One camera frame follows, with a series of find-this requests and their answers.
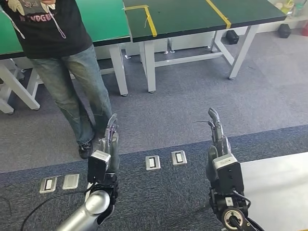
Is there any person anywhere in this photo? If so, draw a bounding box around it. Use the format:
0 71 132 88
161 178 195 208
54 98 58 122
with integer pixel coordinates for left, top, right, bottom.
0 0 114 160

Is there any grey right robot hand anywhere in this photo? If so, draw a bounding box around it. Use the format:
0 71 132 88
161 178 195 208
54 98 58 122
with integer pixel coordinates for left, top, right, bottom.
206 107 232 186

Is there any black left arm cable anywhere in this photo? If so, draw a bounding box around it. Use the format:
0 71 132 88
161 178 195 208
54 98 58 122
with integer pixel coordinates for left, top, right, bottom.
20 190 90 231

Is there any steel workbench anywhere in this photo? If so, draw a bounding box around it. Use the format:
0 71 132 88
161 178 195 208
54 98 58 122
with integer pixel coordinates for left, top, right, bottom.
241 152 308 231

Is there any silver floor socket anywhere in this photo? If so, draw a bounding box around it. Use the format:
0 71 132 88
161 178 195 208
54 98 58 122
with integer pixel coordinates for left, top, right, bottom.
171 150 188 166
62 173 80 191
39 176 58 194
145 155 162 171

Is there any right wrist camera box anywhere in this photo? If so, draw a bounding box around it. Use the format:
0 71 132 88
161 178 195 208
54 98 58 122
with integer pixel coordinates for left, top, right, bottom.
212 154 245 196

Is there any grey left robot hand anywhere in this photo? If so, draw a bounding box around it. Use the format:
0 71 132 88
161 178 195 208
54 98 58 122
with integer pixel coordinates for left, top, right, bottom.
98 113 120 174

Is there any white cabinet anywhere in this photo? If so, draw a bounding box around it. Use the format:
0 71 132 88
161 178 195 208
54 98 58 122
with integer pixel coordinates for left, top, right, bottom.
125 31 217 57

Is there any green top table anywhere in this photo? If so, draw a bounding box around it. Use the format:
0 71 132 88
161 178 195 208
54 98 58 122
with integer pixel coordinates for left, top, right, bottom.
0 0 131 116
122 0 287 94

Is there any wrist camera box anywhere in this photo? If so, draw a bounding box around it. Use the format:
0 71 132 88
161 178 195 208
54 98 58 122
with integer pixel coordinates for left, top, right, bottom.
212 154 245 196
87 150 112 184

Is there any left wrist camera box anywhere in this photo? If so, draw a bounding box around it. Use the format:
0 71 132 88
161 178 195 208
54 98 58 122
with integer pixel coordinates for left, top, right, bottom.
87 150 112 184

